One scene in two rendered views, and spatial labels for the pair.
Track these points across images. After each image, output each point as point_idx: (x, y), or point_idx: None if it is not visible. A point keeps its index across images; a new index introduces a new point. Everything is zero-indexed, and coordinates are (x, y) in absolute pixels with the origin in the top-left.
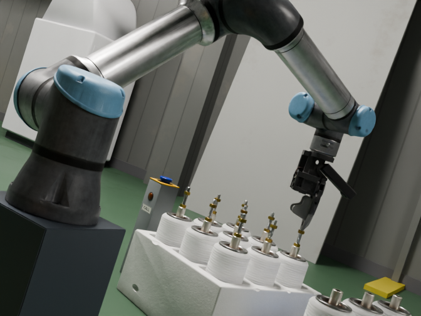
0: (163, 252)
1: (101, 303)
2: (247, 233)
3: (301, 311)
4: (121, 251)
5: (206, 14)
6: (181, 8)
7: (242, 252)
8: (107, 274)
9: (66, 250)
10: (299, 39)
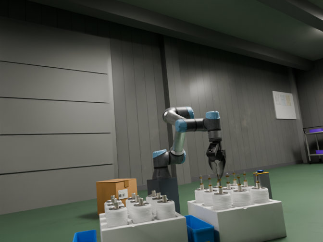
0: None
1: None
2: (252, 189)
3: (211, 220)
4: (309, 219)
5: None
6: None
7: (196, 189)
8: (158, 190)
9: (150, 184)
10: (165, 117)
